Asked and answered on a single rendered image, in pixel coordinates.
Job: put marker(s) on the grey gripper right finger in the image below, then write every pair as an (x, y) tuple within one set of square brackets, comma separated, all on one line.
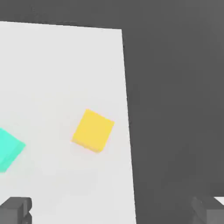
[(208, 212)]

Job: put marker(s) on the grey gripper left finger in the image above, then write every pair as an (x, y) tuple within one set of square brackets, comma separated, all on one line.
[(14, 211)]

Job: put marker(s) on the small turquoise cube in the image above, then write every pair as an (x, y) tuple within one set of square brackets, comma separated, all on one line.
[(8, 148)]

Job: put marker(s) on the small yellow cube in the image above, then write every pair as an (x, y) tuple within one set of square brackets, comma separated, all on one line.
[(93, 130)]

